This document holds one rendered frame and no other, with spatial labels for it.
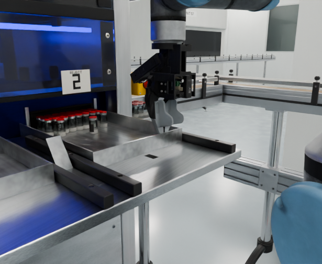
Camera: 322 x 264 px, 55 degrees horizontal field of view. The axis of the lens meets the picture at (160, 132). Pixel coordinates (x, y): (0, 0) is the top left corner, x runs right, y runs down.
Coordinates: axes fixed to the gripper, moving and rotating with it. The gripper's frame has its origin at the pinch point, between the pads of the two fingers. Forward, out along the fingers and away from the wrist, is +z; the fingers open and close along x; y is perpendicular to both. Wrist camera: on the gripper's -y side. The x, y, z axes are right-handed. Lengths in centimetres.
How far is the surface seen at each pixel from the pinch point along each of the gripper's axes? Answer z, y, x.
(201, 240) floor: 91, -45, 81
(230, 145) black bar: 1.7, 15.1, 6.4
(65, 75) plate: -12.3, -24.4, -10.0
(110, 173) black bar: 1.6, 8.9, -21.6
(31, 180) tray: 1.9, 1.4, -31.9
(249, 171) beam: 41, -20, 85
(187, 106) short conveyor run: 5, -35, 53
